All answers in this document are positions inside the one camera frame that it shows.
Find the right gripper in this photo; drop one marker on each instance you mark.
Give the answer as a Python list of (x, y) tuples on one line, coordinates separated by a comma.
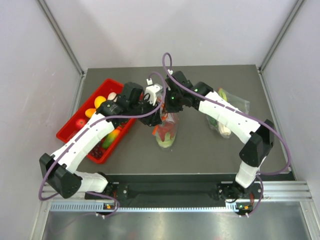
[(170, 109)]

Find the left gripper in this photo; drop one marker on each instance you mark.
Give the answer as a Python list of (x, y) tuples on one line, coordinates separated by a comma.
[(153, 120)]

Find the clear zip bag red slider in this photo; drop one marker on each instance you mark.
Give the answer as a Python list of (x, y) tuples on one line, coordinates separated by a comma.
[(162, 111)]

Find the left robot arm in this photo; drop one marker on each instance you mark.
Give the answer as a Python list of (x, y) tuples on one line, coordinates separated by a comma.
[(59, 169)]

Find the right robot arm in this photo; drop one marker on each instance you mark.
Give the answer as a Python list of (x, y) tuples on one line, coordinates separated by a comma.
[(258, 138)]

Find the fake white radish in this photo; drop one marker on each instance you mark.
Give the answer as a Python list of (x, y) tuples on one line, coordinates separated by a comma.
[(112, 96)]

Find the fake cabbage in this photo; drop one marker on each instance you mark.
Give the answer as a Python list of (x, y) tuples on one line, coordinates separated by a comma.
[(167, 143)]

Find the fake green cucumber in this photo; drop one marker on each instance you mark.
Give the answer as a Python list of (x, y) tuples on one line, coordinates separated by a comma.
[(213, 121)]

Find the fake lemon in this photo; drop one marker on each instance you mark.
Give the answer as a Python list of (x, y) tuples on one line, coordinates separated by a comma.
[(98, 101)]

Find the fake mango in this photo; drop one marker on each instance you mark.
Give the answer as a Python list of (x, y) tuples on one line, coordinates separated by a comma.
[(110, 138)]

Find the fake orange fruit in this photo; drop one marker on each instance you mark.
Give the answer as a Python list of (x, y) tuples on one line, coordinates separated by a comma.
[(89, 112)]

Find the fake leek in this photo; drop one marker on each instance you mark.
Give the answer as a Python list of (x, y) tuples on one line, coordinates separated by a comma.
[(223, 130)]

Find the fake dark grapes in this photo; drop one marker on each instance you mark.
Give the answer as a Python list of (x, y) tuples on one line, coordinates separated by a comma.
[(96, 152)]

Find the fake red apple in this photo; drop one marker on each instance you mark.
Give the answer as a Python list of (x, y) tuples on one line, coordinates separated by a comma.
[(80, 123)]

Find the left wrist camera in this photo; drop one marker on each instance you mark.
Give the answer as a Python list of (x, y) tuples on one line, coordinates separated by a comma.
[(152, 91)]

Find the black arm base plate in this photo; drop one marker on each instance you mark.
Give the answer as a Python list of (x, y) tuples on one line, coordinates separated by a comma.
[(178, 190)]

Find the grey cable duct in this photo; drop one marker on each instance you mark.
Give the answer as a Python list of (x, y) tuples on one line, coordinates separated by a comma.
[(104, 207)]

